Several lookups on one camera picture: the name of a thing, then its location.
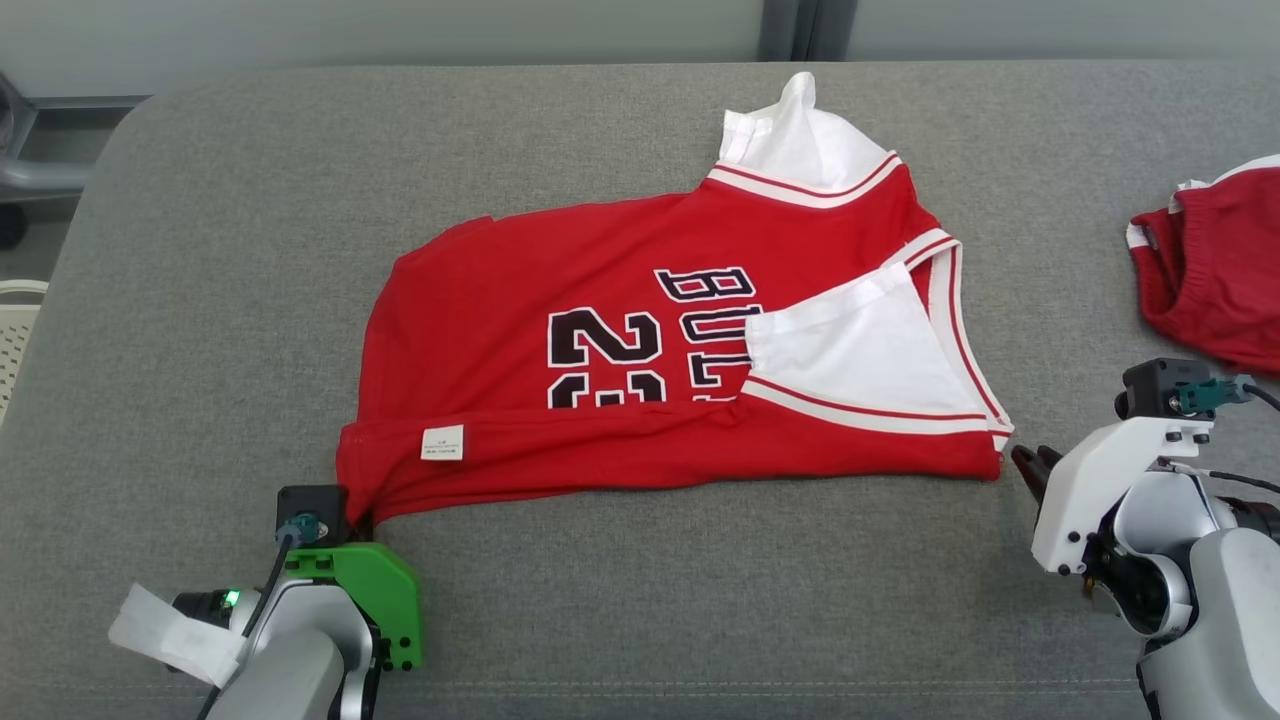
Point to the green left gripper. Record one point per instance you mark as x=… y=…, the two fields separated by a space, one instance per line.
x=375 y=600

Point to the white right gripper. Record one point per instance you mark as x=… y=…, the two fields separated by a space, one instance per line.
x=1100 y=490

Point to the red shorts with white stripe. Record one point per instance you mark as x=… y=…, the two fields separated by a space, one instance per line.
x=1225 y=280

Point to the red white basketball jersey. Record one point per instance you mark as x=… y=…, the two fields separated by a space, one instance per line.
x=620 y=400

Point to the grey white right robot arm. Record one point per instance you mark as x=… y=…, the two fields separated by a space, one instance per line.
x=1200 y=600

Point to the white tape strip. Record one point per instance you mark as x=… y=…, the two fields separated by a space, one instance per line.
x=170 y=635

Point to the cream plastic laundry basket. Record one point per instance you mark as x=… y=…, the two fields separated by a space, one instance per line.
x=15 y=350

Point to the black caster wheel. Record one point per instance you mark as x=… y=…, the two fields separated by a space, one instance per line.
x=10 y=228

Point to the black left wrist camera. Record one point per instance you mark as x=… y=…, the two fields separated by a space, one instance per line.
x=310 y=505

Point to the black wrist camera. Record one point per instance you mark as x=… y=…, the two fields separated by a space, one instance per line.
x=1155 y=388
x=310 y=505

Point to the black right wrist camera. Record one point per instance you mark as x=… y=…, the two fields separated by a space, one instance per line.
x=1155 y=388

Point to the grey metal stand frame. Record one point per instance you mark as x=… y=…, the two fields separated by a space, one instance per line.
x=40 y=175

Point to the grey double partition post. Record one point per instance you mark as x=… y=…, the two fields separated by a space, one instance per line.
x=800 y=30

